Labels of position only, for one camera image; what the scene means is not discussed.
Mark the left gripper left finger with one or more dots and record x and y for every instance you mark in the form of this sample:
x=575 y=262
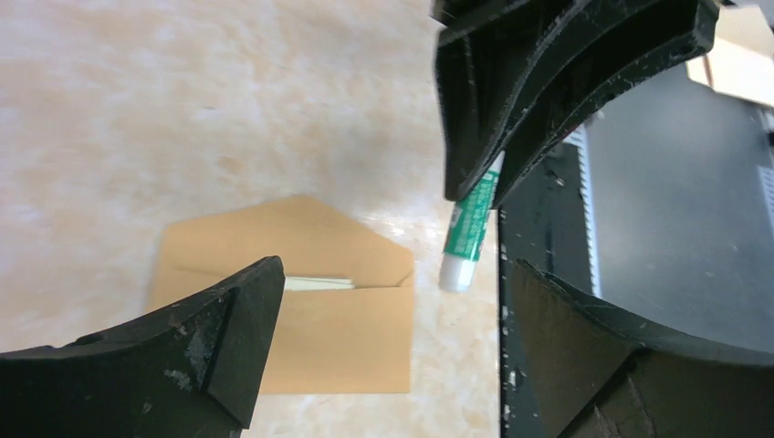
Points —
x=190 y=369

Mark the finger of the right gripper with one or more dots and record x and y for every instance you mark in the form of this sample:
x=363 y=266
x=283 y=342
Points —
x=480 y=55
x=609 y=48

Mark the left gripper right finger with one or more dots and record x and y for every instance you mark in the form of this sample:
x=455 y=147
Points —
x=599 y=370

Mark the beige lined letter paper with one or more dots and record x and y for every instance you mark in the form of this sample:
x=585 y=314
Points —
x=300 y=283

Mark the brown kraft envelope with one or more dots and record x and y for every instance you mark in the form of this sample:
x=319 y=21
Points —
x=356 y=340

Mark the small green glue stick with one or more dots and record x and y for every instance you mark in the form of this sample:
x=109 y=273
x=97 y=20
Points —
x=467 y=231

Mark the white toothed cable duct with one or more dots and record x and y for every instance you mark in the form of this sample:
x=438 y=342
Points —
x=580 y=140

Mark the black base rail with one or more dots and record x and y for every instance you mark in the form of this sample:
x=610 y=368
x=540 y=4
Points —
x=541 y=224

